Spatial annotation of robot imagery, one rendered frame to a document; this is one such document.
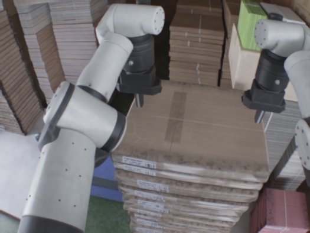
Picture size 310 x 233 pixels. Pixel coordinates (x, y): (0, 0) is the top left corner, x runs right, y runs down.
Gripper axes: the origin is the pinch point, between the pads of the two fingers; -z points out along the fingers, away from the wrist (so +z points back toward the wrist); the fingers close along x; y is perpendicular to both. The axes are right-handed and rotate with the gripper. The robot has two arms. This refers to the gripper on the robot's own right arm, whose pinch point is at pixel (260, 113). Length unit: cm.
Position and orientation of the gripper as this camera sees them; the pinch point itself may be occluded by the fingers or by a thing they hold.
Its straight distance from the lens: 64.6
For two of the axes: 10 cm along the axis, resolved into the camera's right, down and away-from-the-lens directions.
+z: -0.2, -7.3, -6.8
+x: -9.8, -1.3, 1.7
